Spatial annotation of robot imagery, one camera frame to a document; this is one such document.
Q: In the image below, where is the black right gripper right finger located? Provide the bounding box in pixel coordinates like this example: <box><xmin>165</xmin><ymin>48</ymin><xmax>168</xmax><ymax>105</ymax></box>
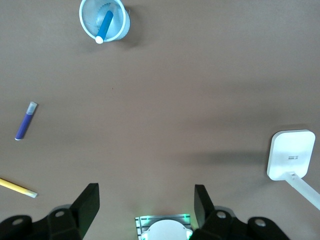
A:
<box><xmin>192</xmin><ymin>184</ymin><xmax>237</xmax><ymax>240</ymax></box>

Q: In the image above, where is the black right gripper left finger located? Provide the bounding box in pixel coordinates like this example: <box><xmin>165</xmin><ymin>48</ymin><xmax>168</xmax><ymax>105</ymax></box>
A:
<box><xmin>47</xmin><ymin>183</ymin><xmax>101</xmax><ymax>240</ymax></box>

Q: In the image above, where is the blue marker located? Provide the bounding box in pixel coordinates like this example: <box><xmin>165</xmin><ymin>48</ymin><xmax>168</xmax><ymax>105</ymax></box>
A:
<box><xmin>95</xmin><ymin>10</ymin><xmax>115</xmax><ymax>45</ymax></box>

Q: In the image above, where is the yellow marker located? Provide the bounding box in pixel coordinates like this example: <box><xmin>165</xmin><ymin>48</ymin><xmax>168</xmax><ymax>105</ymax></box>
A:
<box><xmin>0</xmin><ymin>177</ymin><xmax>38</xmax><ymax>199</ymax></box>

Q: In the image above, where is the white desk lamp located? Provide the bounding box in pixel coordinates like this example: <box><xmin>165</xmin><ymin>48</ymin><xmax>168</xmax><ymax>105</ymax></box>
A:
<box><xmin>266</xmin><ymin>129</ymin><xmax>320</xmax><ymax>212</ymax></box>

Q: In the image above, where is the brown table cover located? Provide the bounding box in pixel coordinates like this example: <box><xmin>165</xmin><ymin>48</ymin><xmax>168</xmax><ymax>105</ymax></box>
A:
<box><xmin>0</xmin><ymin>0</ymin><xmax>320</xmax><ymax>240</ymax></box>

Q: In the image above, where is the purple marker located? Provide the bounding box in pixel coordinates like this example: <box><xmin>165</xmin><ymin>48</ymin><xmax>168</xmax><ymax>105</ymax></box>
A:
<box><xmin>14</xmin><ymin>101</ymin><xmax>38</xmax><ymax>141</ymax></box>

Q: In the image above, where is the blue plastic cup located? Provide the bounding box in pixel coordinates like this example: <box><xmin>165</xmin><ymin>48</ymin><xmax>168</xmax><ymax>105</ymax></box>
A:
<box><xmin>78</xmin><ymin>0</ymin><xmax>131</xmax><ymax>44</ymax></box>

